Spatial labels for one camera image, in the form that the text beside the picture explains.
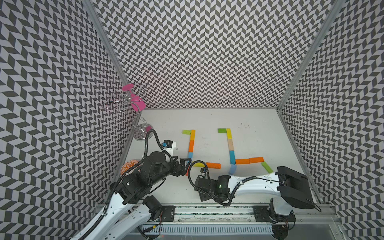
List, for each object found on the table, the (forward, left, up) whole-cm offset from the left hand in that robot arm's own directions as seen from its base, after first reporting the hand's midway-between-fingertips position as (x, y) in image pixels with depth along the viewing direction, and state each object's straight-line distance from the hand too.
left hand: (184, 161), depth 68 cm
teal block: (+12, -28, -22) cm, 37 cm away
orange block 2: (+6, -15, -21) cm, 26 cm away
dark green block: (+33, -23, -22) cm, 46 cm away
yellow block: (+31, -28, -23) cm, 47 cm away
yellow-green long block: (+1, -7, -5) cm, 9 cm away
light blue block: (+5, -27, -21) cm, 34 cm away
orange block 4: (+10, -42, -21) cm, 48 cm away
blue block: (+14, -1, -22) cm, 26 cm away
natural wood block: (+22, -28, -23) cm, 42 cm away
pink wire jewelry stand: (+36, +33, +6) cm, 49 cm away
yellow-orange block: (+30, -2, -22) cm, 38 cm away
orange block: (+20, -1, -21) cm, 29 cm away
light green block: (+32, +2, -21) cm, 38 cm away
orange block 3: (+8, -32, -19) cm, 38 cm away
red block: (-7, -2, +3) cm, 8 cm away
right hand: (-9, -10, -21) cm, 25 cm away
